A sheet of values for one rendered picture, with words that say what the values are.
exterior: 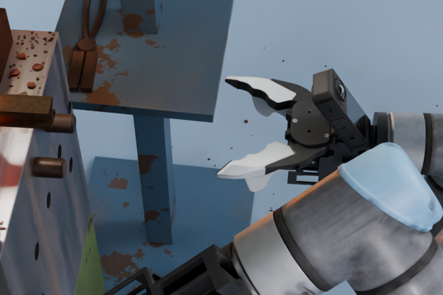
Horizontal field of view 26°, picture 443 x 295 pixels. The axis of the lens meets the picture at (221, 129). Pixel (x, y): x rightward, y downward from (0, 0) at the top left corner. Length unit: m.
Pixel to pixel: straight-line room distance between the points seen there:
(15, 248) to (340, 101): 0.45
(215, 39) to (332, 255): 0.99
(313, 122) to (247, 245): 0.43
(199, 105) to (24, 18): 1.27
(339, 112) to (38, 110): 0.36
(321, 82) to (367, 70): 1.52
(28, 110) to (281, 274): 0.53
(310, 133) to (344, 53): 1.51
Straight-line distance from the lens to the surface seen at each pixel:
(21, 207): 1.24
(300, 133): 1.13
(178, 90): 1.59
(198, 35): 1.68
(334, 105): 1.08
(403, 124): 1.15
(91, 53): 1.65
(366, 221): 0.72
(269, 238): 0.73
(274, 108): 1.18
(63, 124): 1.32
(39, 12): 2.77
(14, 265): 1.24
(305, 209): 0.73
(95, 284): 1.85
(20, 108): 1.18
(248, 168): 1.11
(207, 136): 2.42
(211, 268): 0.73
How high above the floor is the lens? 1.89
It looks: 51 degrees down
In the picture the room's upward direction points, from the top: straight up
